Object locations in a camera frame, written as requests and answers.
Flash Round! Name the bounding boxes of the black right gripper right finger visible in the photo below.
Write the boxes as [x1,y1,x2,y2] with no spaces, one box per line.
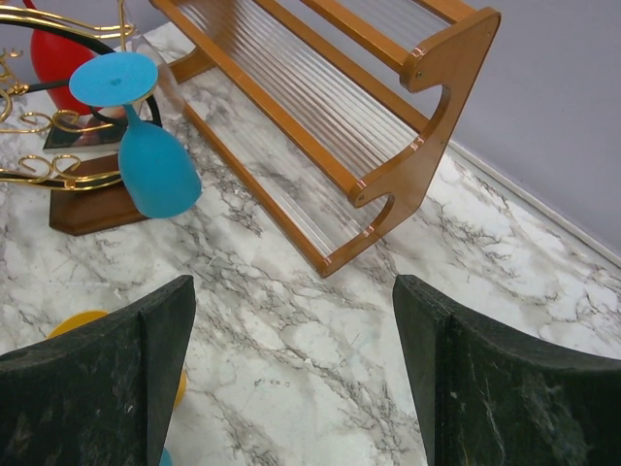
[392,275,620,465]

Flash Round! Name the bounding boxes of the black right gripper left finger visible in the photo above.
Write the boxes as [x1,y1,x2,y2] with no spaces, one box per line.
[1,275,196,465]

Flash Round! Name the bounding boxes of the orange plastic wine glass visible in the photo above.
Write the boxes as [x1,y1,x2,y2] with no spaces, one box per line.
[47,310,187,409]

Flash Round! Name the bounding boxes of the teal plastic wine glass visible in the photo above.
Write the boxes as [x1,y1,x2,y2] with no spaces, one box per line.
[159,448,173,466]

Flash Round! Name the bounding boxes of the blue plastic wine glass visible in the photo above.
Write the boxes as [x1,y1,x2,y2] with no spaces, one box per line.
[69,51,202,218]

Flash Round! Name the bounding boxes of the red plastic wine glass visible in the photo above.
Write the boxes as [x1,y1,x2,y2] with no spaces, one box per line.
[30,29,94,116]

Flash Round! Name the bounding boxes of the clear wine glass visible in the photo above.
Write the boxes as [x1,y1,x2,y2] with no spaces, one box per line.
[131,37,185,121]

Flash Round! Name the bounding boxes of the wooden wine glass rack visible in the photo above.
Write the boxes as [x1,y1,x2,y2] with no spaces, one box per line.
[156,1,502,277]

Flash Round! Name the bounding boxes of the dark book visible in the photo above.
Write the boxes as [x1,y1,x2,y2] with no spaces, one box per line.
[43,107,127,154]

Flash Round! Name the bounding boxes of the gold wire glass holder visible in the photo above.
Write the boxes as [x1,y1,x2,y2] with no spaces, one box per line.
[0,0,164,237]

